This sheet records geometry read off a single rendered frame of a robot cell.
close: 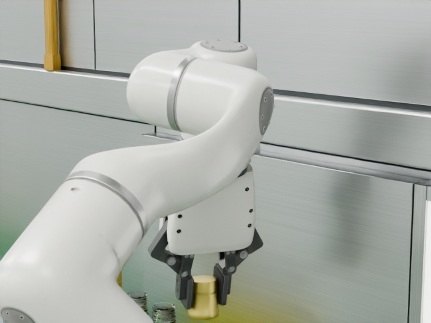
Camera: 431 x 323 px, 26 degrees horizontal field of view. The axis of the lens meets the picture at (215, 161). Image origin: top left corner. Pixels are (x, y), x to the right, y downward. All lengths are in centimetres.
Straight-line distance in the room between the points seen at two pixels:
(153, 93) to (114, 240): 19
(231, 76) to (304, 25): 28
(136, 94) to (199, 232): 19
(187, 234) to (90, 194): 26
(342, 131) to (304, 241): 15
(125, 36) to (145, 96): 51
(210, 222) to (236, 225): 3
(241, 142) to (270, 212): 34
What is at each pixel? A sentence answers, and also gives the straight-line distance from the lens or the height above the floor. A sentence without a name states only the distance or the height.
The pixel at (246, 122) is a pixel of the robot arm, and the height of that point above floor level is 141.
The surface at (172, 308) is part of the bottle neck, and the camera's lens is 115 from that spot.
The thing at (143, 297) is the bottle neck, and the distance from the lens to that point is 120.
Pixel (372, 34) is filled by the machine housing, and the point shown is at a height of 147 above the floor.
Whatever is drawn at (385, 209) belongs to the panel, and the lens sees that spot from 105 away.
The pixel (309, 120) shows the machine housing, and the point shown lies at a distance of 111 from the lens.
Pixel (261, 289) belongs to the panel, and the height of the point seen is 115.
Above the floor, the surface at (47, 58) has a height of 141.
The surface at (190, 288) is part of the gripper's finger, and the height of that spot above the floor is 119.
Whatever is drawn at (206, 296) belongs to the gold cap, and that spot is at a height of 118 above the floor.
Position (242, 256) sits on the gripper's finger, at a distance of 107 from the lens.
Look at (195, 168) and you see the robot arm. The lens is 81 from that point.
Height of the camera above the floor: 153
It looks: 11 degrees down
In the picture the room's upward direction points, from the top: straight up
